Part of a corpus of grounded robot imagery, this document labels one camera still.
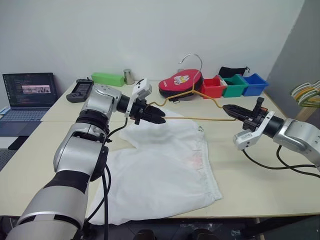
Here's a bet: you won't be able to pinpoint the green rectangular box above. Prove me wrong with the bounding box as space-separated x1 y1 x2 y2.
90 72 126 87

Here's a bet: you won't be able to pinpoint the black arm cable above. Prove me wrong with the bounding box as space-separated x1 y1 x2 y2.
241 144 320 179
84 116 130 240

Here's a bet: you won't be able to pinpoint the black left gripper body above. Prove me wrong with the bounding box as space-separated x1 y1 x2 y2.
126 97 151 126

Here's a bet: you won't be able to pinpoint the open laptop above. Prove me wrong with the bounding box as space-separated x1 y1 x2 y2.
0 72 59 137

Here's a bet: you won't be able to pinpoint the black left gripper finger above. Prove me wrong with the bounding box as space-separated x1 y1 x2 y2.
145 104 167 118
143 113 167 125

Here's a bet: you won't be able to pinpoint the black handheld controller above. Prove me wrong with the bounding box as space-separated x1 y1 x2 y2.
65 77 95 104

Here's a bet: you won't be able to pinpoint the black drawstring pouch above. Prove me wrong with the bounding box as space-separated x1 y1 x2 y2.
218 65 251 79

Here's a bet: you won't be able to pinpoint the green plastic bin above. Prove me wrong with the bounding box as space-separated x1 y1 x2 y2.
221 73 249 99

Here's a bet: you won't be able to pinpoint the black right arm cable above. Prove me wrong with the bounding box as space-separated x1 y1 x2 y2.
241 144 320 179

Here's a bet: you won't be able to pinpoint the wooden hanger stand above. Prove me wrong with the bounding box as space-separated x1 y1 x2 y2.
295 105 320 121

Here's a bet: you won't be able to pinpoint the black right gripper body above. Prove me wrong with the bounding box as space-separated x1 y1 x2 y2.
241 97 270 131

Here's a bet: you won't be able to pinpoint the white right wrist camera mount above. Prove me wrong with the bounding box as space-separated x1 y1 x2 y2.
233 111 276 151

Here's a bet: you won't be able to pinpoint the black mat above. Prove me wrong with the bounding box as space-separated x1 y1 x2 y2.
0 148 16 173

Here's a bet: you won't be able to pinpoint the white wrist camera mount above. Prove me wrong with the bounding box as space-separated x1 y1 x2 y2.
124 78 153 118
233 111 276 151

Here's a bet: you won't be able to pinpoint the red paddle case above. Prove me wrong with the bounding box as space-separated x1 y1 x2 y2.
157 69 205 101

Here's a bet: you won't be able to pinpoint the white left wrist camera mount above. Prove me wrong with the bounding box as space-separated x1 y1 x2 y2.
124 78 153 118

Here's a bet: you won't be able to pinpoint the red plastic bin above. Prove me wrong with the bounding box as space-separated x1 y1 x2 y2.
200 75 228 100

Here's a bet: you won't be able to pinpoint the white shorts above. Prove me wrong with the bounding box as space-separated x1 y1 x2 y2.
86 116 224 225

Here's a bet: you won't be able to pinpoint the bundle of wire hangers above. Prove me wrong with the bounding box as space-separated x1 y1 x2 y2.
289 80 320 109

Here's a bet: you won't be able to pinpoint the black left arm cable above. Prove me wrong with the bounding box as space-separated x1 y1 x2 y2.
84 116 130 240

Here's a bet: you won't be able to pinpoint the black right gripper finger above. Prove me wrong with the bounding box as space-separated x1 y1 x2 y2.
224 111 250 124
221 104 253 117

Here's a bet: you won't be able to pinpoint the blue plastic bin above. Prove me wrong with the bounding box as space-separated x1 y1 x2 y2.
241 72 270 97

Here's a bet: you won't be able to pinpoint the yellow wire hanger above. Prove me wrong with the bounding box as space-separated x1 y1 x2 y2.
149 52 241 123

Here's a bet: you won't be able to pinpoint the silver metal can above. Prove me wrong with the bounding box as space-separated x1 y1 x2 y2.
123 68 135 85

